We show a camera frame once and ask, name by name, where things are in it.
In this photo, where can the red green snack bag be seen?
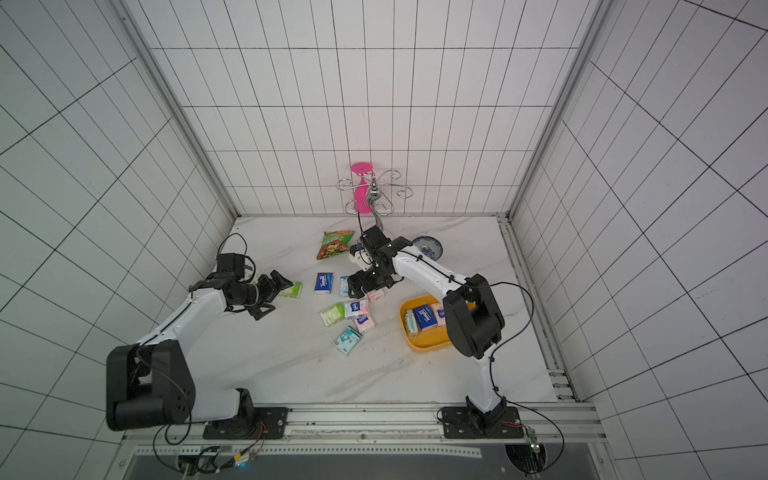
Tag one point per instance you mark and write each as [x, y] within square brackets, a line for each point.
[334, 243]

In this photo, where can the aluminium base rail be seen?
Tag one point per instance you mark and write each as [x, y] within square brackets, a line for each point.
[385, 428]

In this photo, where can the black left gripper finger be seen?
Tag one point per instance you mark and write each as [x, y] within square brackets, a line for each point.
[260, 310]
[280, 283]

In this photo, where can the light blue cartoon tissue pack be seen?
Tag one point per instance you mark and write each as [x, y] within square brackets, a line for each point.
[344, 287]

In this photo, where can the large green tissue pack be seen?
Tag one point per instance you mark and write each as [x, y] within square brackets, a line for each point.
[293, 292]

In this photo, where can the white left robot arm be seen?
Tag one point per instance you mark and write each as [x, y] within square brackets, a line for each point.
[149, 383]

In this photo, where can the blue white porcelain bowl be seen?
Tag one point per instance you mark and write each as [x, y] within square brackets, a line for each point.
[429, 246]

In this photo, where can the pink blue tissue pack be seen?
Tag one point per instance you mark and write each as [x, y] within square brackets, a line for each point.
[363, 323]

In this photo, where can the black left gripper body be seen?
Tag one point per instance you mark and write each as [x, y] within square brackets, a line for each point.
[253, 294]

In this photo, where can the teal cartoon tissue pack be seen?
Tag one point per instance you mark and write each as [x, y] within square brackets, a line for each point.
[348, 340]

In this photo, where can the lime green tissue pack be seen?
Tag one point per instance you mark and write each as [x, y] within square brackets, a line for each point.
[333, 314]

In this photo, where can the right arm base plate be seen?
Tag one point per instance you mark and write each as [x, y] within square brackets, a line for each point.
[468, 423]

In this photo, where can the silver metal hook stand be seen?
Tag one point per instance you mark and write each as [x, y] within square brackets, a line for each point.
[381, 204]

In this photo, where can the yellow plastic storage box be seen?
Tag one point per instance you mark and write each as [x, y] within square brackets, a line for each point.
[438, 337]

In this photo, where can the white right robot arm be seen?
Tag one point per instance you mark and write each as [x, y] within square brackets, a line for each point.
[473, 318]

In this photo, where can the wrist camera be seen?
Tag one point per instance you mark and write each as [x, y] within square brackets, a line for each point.
[373, 239]
[231, 263]

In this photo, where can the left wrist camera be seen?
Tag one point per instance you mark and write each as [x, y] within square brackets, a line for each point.
[231, 263]

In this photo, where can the white blue tissue pack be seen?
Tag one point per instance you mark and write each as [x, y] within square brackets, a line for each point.
[376, 295]

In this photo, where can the small pink white tissue pack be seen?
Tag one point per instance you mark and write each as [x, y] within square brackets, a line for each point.
[355, 308]

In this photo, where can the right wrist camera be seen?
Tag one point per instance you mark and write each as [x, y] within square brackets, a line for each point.
[373, 239]

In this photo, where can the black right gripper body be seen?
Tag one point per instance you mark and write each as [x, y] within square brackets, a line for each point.
[365, 282]

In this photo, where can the dark blue Tempo tissue pack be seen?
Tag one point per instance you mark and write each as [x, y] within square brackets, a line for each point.
[323, 283]

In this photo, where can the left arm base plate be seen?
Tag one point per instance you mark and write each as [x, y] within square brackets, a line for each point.
[264, 423]

